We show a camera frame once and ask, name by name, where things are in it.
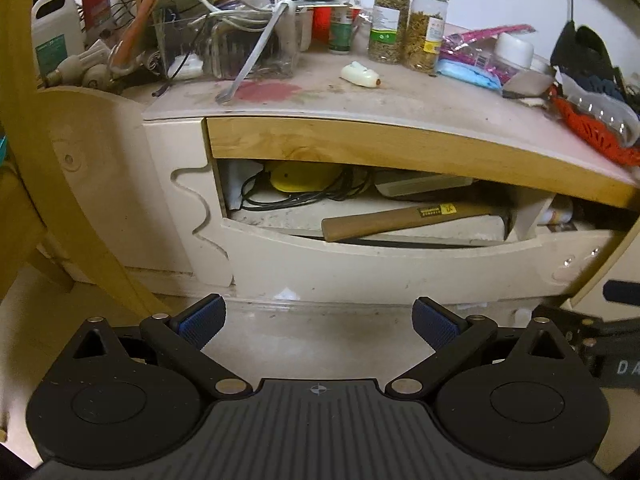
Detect pink packet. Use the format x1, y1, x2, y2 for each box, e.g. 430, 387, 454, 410
442, 23, 536, 69

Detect cream wooden drawer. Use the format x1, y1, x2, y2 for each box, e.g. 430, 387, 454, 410
219, 216, 620, 307

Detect blue packet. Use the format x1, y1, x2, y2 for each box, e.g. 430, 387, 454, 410
435, 58, 503, 91

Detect orange mesh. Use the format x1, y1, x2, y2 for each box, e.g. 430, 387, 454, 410
549, 87, 640, 169

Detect orange handle tool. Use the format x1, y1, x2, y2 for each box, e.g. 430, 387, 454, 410
107, 0, 166, 74

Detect red container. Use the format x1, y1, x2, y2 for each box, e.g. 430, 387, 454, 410
312, 4, 334, 44

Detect white light bulb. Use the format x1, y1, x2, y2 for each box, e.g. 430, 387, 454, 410
45, 40, 114, 87
81, 62, 122, 92

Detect metal tongs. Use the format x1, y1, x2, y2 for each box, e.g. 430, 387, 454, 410
215, 0, 297, 106

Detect small white plastic bottle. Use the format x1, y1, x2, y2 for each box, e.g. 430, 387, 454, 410
340, 61, 382, 89

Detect cream wooden desk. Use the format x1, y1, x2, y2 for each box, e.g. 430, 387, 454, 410
37, 47, 640, 313

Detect black cloth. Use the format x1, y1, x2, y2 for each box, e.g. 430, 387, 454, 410
550, 20, 627, 107

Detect white lid jar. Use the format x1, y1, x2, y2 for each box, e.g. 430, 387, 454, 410
492, 33, 536, 69

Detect small white case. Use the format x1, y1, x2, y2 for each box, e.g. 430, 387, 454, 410
167, 55, 204, 80

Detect wooden handle hammer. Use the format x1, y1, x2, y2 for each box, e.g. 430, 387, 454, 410
321, 202, 519, 244

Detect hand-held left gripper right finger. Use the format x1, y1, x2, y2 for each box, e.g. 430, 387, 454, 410
384, 297, 572, 402

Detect curved wooden frame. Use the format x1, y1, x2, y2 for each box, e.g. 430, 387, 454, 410
0, 0, 172, 317

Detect clear jar of dried herbs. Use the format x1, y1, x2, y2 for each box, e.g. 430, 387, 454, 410
367, 0, 414, 66
403, 0, 450, 74

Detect yellow plastic device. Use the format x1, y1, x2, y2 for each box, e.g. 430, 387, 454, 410
263, 162, 347, 194

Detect clear acrylic organizer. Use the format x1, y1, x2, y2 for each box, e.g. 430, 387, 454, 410
152, 4, 302, 81

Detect white plastic jug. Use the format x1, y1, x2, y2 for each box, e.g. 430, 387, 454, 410
31, 0, 86, 79

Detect beige sponge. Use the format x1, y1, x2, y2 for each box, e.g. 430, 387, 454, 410
502, 69, 557, 107

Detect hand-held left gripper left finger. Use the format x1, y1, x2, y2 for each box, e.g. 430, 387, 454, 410
74, 293, 252, 402

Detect white bottle orange label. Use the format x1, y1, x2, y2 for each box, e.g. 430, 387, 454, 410
537, 195, 574, 226

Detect clear plastic bag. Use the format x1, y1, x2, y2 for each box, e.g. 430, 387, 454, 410
555, 70, 640, 149

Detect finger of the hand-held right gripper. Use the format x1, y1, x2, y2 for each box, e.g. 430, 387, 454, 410
531, 305, 607, 337
602, 281, 640, 307

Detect green label bottle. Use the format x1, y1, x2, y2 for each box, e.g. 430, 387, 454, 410
327, 2, 361, 56

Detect flat white box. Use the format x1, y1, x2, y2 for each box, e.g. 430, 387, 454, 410
374, 172, 474, 199

